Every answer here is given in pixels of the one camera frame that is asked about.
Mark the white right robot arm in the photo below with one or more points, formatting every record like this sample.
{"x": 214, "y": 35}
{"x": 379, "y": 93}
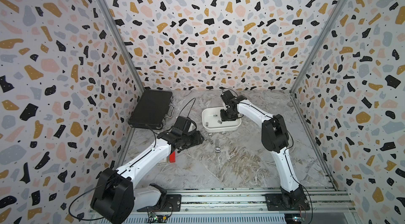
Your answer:
{"x": 275, "y": 139}

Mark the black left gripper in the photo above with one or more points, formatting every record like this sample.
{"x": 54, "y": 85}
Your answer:
{"x": 197, "y": 138}

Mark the black tool case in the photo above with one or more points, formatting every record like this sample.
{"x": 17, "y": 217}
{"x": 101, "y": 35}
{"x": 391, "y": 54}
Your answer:
{"x": 152, "y": 110}

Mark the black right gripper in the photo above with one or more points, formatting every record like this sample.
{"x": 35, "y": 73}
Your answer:
{"x": 230, "y": 119}

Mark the white plastic storage box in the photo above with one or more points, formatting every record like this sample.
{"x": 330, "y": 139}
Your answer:
{"x": 212, "y": 121}

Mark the red rectangular block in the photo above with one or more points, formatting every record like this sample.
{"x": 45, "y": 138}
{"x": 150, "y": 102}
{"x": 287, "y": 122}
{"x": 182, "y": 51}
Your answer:
{"x": 172, "y": 157}

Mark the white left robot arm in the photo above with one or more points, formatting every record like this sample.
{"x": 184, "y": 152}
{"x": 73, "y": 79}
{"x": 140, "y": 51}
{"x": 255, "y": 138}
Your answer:
{"x": 116, "y": 195}

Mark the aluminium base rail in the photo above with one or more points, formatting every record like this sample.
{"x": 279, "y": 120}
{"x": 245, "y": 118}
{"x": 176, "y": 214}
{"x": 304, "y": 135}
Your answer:
{"x": 250, "y": 206}

